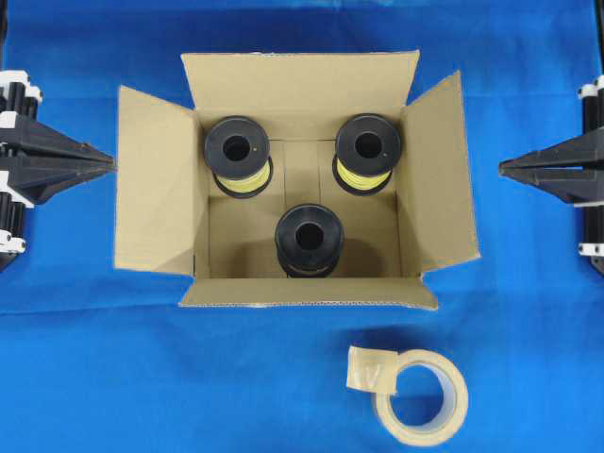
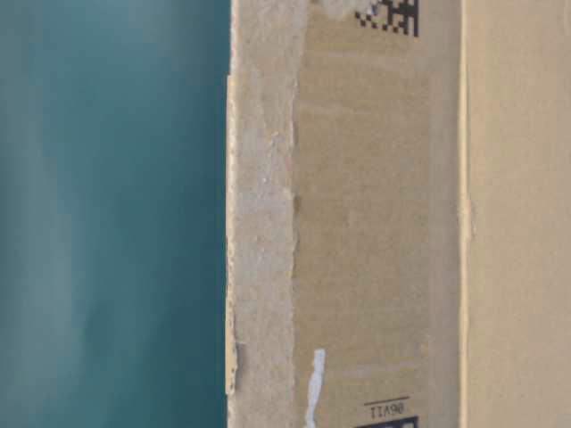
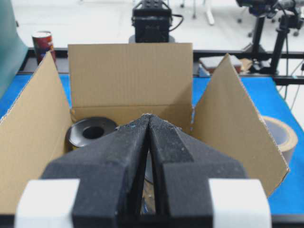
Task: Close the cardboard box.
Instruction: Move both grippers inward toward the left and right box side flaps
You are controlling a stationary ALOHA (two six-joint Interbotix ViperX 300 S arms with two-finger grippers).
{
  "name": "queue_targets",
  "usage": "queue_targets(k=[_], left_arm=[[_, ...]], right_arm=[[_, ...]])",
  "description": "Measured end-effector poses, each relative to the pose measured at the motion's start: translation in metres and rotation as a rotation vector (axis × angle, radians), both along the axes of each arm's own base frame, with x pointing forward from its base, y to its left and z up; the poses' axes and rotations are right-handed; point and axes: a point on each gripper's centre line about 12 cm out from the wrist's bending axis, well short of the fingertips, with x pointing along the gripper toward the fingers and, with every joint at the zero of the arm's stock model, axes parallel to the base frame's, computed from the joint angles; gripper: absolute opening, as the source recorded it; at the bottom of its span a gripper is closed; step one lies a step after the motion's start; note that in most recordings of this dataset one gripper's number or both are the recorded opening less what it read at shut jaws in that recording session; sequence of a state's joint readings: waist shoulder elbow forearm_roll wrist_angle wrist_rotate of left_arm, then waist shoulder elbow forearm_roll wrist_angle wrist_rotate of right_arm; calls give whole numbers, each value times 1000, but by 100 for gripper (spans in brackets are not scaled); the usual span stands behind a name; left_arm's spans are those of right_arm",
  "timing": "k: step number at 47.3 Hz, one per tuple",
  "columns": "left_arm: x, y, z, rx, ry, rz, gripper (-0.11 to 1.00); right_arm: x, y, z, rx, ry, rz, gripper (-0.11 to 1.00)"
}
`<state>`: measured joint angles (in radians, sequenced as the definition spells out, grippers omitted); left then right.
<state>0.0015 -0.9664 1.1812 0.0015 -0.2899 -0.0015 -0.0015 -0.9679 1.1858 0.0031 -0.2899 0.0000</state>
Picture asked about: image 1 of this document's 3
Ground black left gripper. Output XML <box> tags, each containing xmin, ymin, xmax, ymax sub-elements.
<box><xmin>1</xmin><ymin>71</ymin><xmax>115</xmax><ymax>271</ymax></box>

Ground black spool front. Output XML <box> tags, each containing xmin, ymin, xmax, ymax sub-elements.
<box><xmin>275</xmin><ymin>204</ymin><xmax>344</xmax><ymax>278</ymax></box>

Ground black spool yellow wire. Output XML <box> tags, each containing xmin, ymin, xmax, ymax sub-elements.
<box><xmin>331</xmin><ymin>112</ymin><xmax>403</xmax><ymax>195</ymax></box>
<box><xmin>203</xmin><ymin>115</ymin><xmax>276</xmax><ymax>199</ymax></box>

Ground brown cardboard box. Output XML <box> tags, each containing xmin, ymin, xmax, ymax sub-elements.
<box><xmin>114</xmin><ymin>51</ymin><xmax>479</xmax><ymax>310</ymax></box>

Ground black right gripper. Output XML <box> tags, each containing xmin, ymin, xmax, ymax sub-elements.
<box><xmin>499</xmin><ymin>75</ymin><xmax>603</xmax><ymax>273</ymax></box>

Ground black spool yellow wire right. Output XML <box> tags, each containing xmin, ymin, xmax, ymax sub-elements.
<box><xmin>331</xmin><ymin>112</ymin><xmax>403</xmax><ymax>195</ymax></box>

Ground blue table cloth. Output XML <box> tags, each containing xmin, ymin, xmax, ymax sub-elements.
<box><xmin>1</xmin><ymin>1</ymin><xmax>603</xmax><ymax>452</ymax></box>

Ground beige packing tape roll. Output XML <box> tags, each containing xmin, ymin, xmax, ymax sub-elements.
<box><xmin>346</xmin><ymin>345</ymin><xmax>469</xmax><ymax>447</ymax></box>

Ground black spool yellow wire left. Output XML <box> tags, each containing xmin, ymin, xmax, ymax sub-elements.
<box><xmin>203</xmin><ymin>115</ymin><xmax>276</xmax><ymax>199</ymax></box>

